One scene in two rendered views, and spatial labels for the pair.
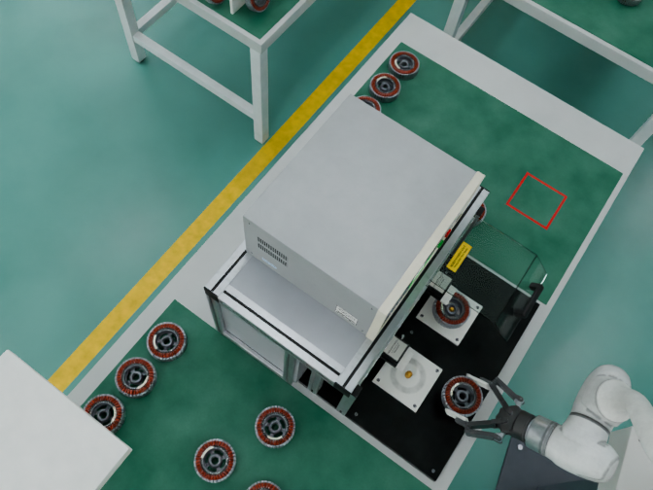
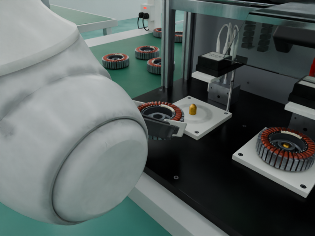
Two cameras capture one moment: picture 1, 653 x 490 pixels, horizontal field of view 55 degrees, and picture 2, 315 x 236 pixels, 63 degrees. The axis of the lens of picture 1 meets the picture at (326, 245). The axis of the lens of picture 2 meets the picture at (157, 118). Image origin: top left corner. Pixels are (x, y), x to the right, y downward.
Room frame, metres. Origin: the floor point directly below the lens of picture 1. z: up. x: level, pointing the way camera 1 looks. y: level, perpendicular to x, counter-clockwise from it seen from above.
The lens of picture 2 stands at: (0.57, -0.89, 1.13)
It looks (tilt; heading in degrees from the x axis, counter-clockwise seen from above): 31 degrees down; 110
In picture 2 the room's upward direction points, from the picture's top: straight up
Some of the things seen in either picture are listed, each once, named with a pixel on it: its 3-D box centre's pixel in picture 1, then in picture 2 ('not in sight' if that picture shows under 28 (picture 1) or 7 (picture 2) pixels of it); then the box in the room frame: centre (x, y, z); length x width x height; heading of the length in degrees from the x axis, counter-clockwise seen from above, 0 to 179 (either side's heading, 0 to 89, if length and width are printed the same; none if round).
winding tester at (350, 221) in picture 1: (361, 215); not in sight; (0.72, -0.07, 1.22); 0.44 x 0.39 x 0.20; 154
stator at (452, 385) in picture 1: (462, 396); (157, 119); (0.41, -0.45, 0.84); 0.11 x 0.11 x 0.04
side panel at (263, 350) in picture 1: (254, 337); not in sight; (0.45, 0.15, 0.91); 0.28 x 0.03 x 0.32; 64
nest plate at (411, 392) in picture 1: (407, 375); (192, 114); (0.46, -0.30, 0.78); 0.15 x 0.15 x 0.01; 64
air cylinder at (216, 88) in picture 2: not in sight; (223, 91); (0.52, -0.17, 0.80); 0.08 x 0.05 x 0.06; 154
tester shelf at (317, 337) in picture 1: (353, 240); not in sight; (0.70, -0.07, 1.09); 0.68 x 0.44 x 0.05; 154
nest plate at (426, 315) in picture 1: (449, 312); (282, 157); (0.68, -0.41, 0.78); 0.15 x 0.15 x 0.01; 64
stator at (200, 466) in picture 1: (215, 460); (147, 52); (0.13, 0.19, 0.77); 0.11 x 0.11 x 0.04
